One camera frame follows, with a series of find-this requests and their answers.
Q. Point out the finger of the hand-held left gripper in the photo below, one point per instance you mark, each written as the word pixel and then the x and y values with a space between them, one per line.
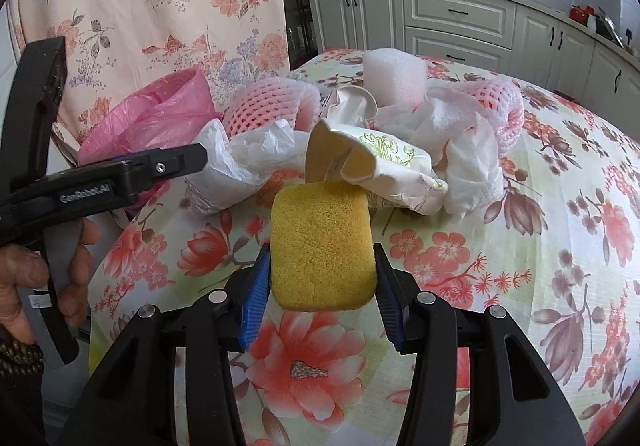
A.
pixel 172 164

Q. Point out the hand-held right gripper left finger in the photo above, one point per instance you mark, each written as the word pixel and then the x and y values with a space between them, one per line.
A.
pixel 254 298

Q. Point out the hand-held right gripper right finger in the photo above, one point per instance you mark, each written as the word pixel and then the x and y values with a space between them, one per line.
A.
pixel 389 298

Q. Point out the pink-lined trash bin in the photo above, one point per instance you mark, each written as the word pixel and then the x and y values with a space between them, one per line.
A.
pixel 150 120

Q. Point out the white plastic bag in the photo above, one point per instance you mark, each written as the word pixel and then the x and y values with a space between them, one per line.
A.
pixel 240 160

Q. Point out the yellow sponge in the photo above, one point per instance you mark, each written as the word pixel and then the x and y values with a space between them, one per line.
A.
pixel 322 246

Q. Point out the pink foam fruit net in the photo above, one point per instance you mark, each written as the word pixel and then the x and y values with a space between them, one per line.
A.
pixel 500 110
pixel 272 103

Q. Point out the crushed paper cup green print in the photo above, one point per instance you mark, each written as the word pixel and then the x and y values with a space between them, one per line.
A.
pixel 390 160

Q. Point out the white paper napkin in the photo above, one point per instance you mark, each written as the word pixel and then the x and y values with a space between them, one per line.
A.
pixel 472 170

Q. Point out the translucent plastic bag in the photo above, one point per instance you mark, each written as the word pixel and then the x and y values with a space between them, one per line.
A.
pixel 425 115

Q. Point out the white paper cup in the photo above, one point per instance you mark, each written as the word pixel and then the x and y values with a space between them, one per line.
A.
pixel 350 103

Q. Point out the white foam sleeve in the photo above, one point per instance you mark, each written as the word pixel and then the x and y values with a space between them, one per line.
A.
pixel 395 75

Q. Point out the person's left hand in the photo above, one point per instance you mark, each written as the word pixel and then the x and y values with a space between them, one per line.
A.
pixel 20 291

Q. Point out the floral tablecloth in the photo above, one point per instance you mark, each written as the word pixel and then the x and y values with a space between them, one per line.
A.
pixel 525 251

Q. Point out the floral curtain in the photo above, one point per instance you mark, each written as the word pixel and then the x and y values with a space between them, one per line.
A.
pixel 150 0

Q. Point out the white base kitchen cabinets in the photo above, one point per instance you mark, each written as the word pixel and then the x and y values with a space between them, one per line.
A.
pixel 450 20

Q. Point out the red kettle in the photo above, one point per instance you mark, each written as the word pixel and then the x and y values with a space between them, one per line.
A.
pixel 580 14

